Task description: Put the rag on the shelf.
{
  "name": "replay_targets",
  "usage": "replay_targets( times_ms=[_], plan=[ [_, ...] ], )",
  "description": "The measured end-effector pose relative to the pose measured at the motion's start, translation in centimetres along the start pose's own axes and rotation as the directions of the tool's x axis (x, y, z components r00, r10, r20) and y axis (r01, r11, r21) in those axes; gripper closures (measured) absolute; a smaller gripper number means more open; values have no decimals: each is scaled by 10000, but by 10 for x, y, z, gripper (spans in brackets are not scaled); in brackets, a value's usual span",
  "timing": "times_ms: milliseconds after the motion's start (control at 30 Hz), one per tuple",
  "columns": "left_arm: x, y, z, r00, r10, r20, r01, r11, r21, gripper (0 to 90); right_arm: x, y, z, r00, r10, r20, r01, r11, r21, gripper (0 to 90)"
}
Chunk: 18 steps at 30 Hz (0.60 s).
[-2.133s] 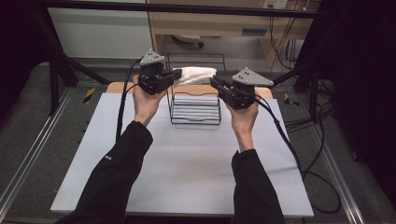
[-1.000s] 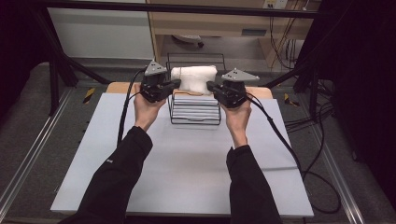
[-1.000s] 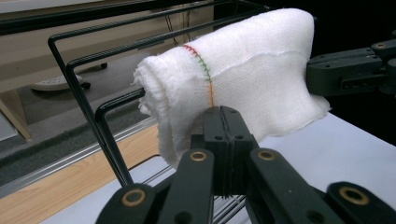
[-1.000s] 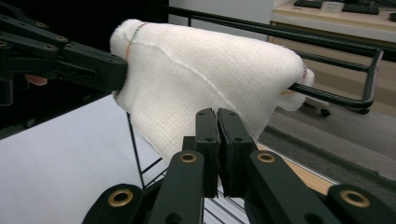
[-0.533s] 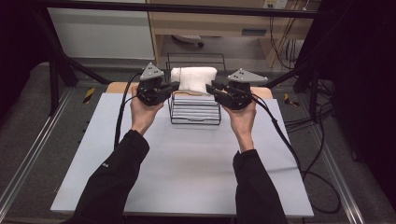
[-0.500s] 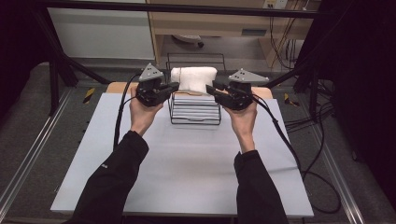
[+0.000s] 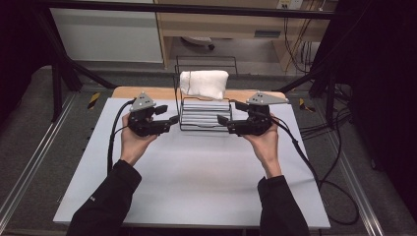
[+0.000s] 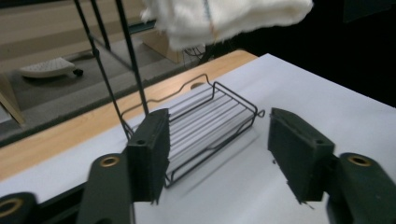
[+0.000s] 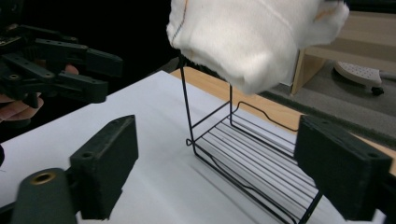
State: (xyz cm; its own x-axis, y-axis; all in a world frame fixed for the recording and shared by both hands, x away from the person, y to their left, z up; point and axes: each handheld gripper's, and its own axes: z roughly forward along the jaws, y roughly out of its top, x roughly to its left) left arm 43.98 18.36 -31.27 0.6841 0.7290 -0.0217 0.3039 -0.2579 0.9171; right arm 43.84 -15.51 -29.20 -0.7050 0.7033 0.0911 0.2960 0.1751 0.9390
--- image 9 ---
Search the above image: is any black wire rack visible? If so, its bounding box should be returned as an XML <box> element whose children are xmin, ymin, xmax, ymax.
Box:
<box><xmin>178</xmin><ymin>55</ymin><xmax>323</xmax><ymax>224</ymax></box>

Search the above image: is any white chair base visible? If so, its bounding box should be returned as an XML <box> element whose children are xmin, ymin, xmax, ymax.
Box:
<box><xmin>333</xmin><ymin>61</ymin><xmax>396</xmax><ymax>97</ymax></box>

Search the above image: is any light wooden desk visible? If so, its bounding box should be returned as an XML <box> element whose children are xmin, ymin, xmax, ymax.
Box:
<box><xmin>290</xmin><ymin>10</ymin><xmax>396</xmax><ymax>96</ymax></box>

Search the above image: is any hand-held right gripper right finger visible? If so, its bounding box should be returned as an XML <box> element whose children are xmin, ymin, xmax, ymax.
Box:
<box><xmin>293</xmin><ymin>114</ymin><xmax>394</xmax><ymax>222</ymax></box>

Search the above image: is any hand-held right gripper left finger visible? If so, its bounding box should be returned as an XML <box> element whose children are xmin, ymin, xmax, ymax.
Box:
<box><xmin>68</xmin><ymin>114</ymin><xmax>140</xmax><ymax>221</ymax></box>

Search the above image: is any white towel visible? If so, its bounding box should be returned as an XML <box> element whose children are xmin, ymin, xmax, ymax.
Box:
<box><xmin>165</xmin><ymin>0</ymin><xmax>350</xmax><ymax>96</ymax></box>

